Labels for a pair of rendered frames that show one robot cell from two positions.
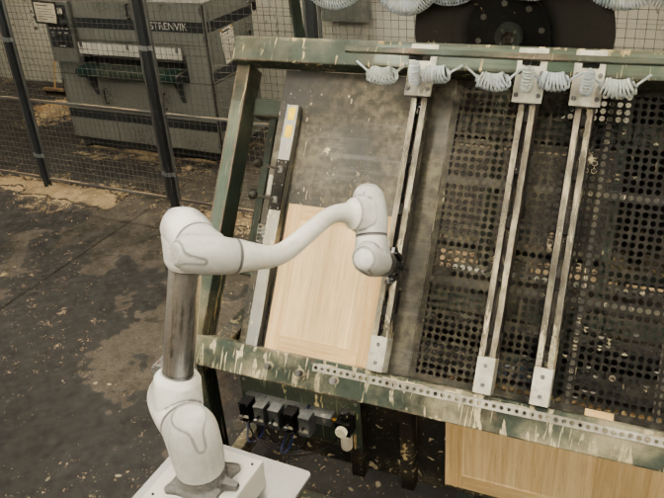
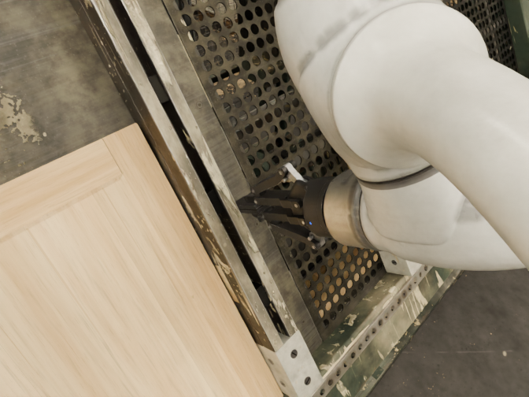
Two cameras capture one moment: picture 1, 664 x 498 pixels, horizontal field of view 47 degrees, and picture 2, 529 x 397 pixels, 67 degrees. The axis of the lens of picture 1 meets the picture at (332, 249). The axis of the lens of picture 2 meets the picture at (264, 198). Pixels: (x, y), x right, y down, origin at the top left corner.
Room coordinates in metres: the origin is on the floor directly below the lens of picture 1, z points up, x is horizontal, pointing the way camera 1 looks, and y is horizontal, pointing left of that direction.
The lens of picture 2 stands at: (2.15, 0.17, 1.69)
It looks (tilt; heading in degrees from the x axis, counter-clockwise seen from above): 44 degrees down; 289
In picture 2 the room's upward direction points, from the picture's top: straight up
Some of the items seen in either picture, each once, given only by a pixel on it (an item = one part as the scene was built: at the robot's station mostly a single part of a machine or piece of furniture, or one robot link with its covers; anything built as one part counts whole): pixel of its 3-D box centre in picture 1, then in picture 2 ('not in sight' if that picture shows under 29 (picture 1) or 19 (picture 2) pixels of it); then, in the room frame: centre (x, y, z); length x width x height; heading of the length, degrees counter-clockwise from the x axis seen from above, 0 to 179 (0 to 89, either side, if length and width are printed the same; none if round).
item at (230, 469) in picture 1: (207, 475); not in sight; (1.75, 0.44, 0.88); 0.22 x 0.18 x 0.06; 63
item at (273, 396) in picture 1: (292, 423); not in sight; (2.17, 0.20, 0.69); 0.50 x 0.14 x 0.24; 65
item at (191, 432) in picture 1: (193, 438); not in sight; (1.76, 0.47, 1.02); 0.18 x 0.16 x 0.22; 26
